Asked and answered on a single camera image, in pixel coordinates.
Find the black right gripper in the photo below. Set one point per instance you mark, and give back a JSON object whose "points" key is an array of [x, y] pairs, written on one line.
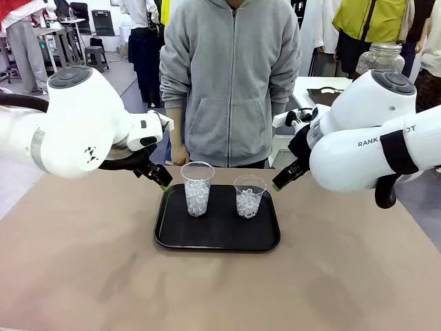
{"points": [[300, 145]]}

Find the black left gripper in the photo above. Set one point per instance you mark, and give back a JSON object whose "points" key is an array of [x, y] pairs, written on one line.
{"points": [[146, 169]]}

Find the tall clear plastic cup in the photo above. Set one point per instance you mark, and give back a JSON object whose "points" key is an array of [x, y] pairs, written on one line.
{"points": [[197, 193]]}

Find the short clear plastic cup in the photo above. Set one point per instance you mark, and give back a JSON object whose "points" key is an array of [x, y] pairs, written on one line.
{"points": [[248, 200]]}

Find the person's right forearm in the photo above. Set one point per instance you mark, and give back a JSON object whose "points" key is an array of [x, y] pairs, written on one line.
{"points": [[172, 120]]}

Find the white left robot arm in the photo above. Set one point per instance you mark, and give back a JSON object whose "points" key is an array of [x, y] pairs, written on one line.
{"points": [[76, 131]]}

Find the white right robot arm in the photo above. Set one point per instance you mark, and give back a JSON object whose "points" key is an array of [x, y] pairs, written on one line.
{"points": [[361, 155]]}

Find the glass drink dispenser jar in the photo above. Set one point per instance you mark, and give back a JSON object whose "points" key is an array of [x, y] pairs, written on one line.
{"points": [[379, 58]]}

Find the person's right hand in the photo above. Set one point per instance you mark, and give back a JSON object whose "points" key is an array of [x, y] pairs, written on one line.
{"points": [[180, 156]]}

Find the black plastic serving tray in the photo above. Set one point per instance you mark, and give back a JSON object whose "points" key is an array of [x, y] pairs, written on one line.
{"points": [[217, 231]]}

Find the white side table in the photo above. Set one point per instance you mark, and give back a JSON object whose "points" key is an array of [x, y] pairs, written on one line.
{"points": [[317, 82]]}

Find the person in grey hoodie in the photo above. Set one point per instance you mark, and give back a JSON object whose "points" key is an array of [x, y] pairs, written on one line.
{"points": [[231, 86]]}

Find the mannequin with dark blue skirt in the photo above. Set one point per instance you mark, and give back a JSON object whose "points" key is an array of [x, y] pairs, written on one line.
{"points": [[144, 51]]}

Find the grey plastic stool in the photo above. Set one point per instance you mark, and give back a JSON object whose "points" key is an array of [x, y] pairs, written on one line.
{"points": [[97, 58]]}

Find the black handbag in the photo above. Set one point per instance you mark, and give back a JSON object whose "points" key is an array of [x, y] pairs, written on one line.
{"points": [[96, 42]]}

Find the white hanging garment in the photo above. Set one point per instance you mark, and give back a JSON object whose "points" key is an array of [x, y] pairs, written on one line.
{"points": [[322, 27]]}

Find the yellow hanging cloth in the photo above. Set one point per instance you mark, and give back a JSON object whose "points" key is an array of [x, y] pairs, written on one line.
{"points": [[166, 12]]}

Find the black monitor screen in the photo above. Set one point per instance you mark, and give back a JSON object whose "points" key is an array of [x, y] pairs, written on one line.
{"points": [[102, 22]]}

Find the yellow-green jacket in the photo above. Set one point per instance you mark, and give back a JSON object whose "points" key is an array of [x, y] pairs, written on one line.
{"points": [[372, 19]]}

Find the person in grey trousers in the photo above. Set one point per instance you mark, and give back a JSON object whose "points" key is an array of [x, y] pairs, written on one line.
{"points": [[25, 51]]}

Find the person in beige top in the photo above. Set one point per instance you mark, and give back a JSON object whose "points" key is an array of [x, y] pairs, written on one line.
{"points": [[430, 51]]}

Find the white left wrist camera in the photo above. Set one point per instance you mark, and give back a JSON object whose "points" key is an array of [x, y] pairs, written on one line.
{"points": [[167, 122]]}

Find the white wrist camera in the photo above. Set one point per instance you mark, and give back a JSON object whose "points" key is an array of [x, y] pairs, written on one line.
{"points": [[284, 120], [167, 122]]}

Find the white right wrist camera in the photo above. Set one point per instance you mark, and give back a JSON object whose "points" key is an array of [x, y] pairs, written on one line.
{"points": [[284, 120]]}

